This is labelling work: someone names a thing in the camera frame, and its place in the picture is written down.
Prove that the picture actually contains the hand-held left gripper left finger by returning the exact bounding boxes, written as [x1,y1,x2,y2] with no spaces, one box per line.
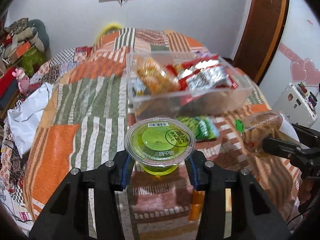
[29,150,135,240]

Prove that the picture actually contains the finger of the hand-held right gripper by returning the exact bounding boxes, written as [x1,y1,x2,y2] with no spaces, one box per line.
[262,137,304,159]
[291,122,320,141]

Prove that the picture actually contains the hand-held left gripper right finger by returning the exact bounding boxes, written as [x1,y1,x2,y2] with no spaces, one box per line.
[185,150,292,240]

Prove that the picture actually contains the brown stick snack packet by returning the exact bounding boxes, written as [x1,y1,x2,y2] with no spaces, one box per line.
[234,111,302,158]

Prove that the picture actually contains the green jelly cup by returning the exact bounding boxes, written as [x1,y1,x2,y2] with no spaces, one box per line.
[124,116,196,176]

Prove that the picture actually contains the clear plastic container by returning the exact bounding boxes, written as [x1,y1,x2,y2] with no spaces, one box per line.
[126,51,251,120]

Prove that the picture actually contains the red snack packet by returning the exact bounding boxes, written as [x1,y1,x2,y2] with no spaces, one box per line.
[166,56,238,91]

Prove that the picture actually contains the orange fried snack packet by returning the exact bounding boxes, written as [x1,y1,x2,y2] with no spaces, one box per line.
[135,57,181,96]

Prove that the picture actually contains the person's right hand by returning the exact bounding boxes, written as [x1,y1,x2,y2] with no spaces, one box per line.
[299,177,314,207]

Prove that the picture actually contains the long orange-edged snack packet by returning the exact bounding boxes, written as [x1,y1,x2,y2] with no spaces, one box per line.
[188,189,204,221]

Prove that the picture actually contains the green snack packet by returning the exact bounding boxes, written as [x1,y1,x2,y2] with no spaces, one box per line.
[177,116,220,142]

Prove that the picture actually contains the striped patchwork blanket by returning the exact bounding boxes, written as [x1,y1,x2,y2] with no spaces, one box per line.
[24,27,303,230]

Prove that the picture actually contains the white wardrobe door pink hearts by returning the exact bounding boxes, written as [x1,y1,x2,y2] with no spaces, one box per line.
[259,0,320,114]

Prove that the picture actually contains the wooden door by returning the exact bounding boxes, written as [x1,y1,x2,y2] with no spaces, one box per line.
[232,0,291,86]

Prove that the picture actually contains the white plastic bag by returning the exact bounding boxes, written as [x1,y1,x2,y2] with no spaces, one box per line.
[7,82,54,155]

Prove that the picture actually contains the checkered patchwork quilt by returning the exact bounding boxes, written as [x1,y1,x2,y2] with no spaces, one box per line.
[0,46,96,222]

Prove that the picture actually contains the pink rabbit toy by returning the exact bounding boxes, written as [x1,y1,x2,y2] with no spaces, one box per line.
[14,67,31,97]

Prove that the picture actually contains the dark box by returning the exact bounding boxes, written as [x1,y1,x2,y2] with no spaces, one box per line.
[0,85,21,111]

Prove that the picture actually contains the green box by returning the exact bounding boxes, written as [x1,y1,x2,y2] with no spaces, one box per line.
[21,47,48,77]

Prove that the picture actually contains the yellow foam tube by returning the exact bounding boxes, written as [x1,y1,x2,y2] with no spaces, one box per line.
[96,22,123,41]

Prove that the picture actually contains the red box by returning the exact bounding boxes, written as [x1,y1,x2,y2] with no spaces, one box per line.
[0,69,18,96]

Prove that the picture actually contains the orange box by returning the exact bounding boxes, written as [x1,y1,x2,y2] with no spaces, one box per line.
[10,41,36,58]

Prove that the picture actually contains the grey plush toy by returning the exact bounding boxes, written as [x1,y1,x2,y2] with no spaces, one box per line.
[12,19,50,53]

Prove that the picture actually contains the patterned cloth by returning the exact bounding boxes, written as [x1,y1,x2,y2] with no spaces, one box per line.
[5,17,29,34]

